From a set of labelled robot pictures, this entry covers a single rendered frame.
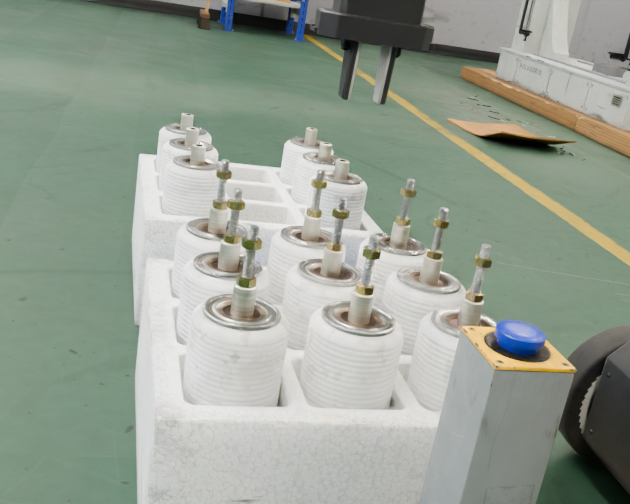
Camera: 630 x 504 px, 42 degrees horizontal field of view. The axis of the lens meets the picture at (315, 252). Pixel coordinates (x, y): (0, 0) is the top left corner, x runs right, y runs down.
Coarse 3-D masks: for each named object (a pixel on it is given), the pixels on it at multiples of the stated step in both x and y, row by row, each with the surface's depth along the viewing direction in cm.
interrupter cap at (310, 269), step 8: (304, 264) 93; (312, 264) 93; (320, 264) 94; (344, 264) 95; (304, 272) 90; (312, 272) 91; (344, 272) 93; (352, 272) 93; (360, 272) 93; (312, 280) 89; (320, 280) 88; (328, 280) 89; (336, 280) 89; (344, 280) 90; (352, 280) 90; (360, 280) 90
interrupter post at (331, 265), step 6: (324, 252) 91; (330, 252) 90; (336, 252) 90; (342, 252) 90; (324, 258) 91; (330, 258) 90; (336, 258) 90; (342, 258) 91; (324, 264) 91; (330, 264) 90; (336, 264) 90; (324, 270) 91; (330, 270) 91; (336, 270) 91; (330, 276) 91; (336, 276) 91
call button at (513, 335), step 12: (504, 324) 65; (516, 324) 65; (528, 324) 66; (504, 336) 64; (516, 336) 63; (528, 336) 64; (540, 336) 64; (504, 348) 64; (516, 348) 64; (528, 348) 63; (540, 348) 64
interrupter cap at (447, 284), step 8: (400, 272) 95; (408, 272) 96; (416, 272) 96; (440, 272) 97; (400, 280) 93; (408, 280) 93; (416, 280) 94; (440, 280) 96; (448, 280) 95; (456, 280) 95; (416, 288) 92; (424, 288) 91; (432, 288) 92; (440, 288) 92; (448, 288) 93; (456, 288) 93
